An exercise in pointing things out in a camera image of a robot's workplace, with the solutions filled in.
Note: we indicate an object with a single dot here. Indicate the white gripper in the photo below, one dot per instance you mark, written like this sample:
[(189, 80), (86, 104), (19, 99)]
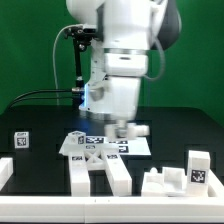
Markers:
[(125, 95)]

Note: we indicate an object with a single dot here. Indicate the white long side rail back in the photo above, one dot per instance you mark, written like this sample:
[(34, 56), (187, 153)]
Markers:
[(117, 174)]

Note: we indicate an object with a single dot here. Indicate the white long side rail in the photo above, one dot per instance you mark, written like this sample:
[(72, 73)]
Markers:
[(117, 174), (79, 176)]

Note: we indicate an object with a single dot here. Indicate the white long side rail front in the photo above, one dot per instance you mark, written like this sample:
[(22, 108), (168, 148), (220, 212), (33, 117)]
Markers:
[(79, 176)]

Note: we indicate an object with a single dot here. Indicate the white chair seat block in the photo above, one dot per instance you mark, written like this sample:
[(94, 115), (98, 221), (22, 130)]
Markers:
[(171, 182)]

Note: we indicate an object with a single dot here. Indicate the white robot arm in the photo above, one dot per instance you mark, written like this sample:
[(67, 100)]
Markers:
[(121, 33)]

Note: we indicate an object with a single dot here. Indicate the white flat back panel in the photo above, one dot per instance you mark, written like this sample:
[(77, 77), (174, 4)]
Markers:
[(135, 147)]

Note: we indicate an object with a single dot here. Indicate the white left fence block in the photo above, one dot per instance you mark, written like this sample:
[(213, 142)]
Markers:
[(6, 170)]

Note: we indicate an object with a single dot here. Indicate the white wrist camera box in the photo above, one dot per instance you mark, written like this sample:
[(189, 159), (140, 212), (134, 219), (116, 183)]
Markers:
[(126, 64)]

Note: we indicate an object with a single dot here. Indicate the black camera on stand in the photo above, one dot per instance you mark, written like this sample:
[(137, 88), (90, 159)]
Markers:
[(82, 37)]

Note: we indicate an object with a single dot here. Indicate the white right fence rail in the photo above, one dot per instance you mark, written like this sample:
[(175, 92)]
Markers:
[(216, 188)]

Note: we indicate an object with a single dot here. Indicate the white fence rail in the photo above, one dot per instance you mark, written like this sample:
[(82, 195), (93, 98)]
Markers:
[(111, 209), (216, 188)]

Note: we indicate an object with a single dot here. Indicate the white front fence rail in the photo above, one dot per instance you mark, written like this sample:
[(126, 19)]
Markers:
[(111, 209)]

